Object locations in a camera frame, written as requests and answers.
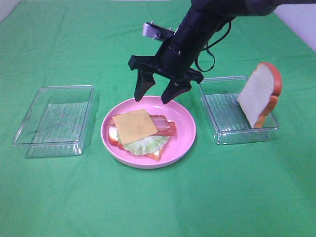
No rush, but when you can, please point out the pink round plate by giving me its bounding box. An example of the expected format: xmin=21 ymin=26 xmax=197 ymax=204
xmin=101 ymin=96 xmax=196 ymax=169

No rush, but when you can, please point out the clear plastic tray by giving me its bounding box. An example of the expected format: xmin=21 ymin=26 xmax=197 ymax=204
xmin=199 ymin=76 xmax=279 ymax=145
xmin=12 ymin=85 xmax=94 ymax=158

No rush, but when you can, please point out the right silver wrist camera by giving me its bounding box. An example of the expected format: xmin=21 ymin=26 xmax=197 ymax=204
xmin=142 ymin=22 xmax=175 ymax=41

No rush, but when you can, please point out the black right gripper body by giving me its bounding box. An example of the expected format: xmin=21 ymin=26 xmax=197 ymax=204
xmin=128 ymin=37 xmax=204 ymax=83

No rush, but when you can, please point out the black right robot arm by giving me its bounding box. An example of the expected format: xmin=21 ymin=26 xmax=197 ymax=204
xmin=128 ymin=0 xmax=279 ymax=104

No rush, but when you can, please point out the bacon strip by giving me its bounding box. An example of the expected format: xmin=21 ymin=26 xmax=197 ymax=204
xmin=155 ymin=121 xmax=177 ymax=136
xmin=110 ymin=114 xmax=169 ymax=132

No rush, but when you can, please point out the yellow cheese slice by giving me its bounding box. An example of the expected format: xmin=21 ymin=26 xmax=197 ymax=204
xmin=113 ymin=109 xmax=158 ymax=145

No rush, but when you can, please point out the bread slice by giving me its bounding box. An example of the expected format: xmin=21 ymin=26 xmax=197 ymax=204
xmin=108 ymin=124 xmax=171 ymax=162
xmin=237 ymin=62 xmax=282 ymax=128

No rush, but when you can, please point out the left clear plastic tray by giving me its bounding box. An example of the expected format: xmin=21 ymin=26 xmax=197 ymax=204
xmin=12 ymin=85 xmax=94 ymax=158

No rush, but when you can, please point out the right clear plastic tray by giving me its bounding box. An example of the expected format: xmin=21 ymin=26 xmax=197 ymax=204
xmin=199 ymin=76 xmax=279 ymax=145

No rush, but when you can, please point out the green lettuce leaf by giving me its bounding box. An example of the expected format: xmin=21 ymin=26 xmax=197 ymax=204
xmin=116 ymin=130 xmax=171 ymax=156

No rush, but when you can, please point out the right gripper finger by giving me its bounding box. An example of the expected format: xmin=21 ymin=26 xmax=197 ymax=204
xmin=134 ymin=70 xmax=156 ymax=102
xmin=161 ymin=80 xmax=192 ymax=104

